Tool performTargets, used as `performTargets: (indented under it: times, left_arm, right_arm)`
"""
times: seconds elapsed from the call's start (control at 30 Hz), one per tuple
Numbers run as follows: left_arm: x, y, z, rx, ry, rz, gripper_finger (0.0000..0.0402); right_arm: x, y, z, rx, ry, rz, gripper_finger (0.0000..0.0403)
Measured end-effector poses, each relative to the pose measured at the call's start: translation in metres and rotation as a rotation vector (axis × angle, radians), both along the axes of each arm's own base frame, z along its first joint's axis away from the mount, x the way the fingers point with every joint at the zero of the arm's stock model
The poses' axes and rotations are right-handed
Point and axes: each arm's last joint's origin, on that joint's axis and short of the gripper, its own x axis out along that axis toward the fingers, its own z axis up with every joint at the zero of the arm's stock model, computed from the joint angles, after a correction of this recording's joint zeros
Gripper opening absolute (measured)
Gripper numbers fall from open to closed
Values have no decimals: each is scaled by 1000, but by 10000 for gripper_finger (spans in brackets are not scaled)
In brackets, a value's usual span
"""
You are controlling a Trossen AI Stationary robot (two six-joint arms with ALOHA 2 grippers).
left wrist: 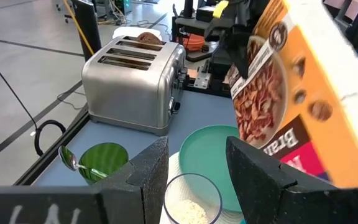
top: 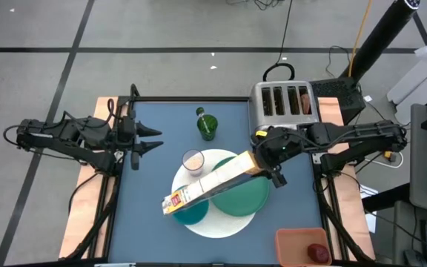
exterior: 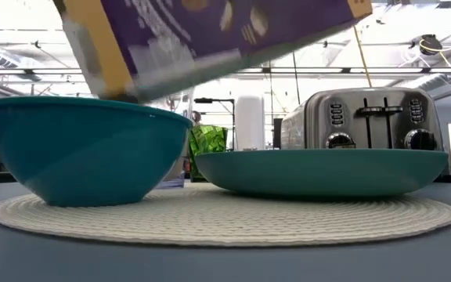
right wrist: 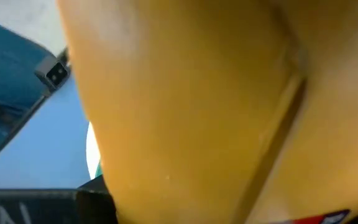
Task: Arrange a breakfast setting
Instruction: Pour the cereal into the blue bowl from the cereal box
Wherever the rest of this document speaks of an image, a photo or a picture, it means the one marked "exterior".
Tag black ceiling cable reel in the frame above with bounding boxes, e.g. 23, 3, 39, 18
419, 34, 444, 56

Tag black toaster power cable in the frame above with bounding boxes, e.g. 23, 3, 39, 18
291, 49, 301, 105

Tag yellow hanging cable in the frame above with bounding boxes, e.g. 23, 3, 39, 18
352, 23, 373, 89

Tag purple cereal box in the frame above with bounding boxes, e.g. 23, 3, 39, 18
52, 0, 374, 104

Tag green round plate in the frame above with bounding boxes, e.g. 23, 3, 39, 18
194, 148, 449, 197

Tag silver four-slot toaster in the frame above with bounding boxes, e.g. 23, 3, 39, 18
280, 86, 445, 152

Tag white round woven placemat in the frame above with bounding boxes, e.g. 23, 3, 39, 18
0, 182, 451, 248

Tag teal plastic bowl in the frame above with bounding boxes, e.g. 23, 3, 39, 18
0, 96, 193, 208

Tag white round column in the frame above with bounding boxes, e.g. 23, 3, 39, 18
235, 95, 265, 152

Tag clear drinking glass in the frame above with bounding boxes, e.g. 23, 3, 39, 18
146, 90, 195, 190

